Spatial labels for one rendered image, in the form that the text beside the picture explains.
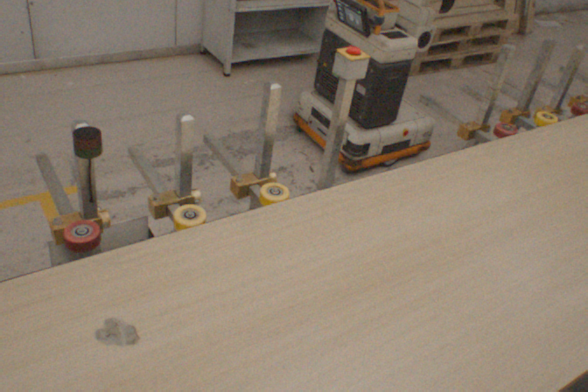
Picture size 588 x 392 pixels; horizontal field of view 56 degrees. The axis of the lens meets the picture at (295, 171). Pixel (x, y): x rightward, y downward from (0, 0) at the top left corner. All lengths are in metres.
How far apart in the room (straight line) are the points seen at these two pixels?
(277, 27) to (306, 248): 3.58
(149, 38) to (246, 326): 3.36
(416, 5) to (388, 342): 2.38
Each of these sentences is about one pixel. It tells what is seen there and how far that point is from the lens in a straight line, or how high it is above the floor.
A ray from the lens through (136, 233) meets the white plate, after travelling 1.60.
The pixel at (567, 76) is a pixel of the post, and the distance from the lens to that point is 2.63.
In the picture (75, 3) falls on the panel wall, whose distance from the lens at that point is 4.08.
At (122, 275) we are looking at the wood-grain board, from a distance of 1.27.
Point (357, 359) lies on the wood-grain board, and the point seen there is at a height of 0.90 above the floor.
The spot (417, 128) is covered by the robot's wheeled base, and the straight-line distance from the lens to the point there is 3.41.
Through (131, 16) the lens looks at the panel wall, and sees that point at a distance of 4.22.
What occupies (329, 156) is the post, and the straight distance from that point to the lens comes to 1.75.
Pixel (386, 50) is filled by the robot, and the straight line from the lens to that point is 2.95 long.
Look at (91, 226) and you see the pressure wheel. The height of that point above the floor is 0.91.
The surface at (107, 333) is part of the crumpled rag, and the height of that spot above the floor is 0.91.
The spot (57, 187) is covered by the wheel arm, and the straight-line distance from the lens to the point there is 1.59.
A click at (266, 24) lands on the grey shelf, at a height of 0.19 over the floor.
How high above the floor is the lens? 1.81
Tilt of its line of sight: 34 degrees down
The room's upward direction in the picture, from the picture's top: 10 degrees clockwise
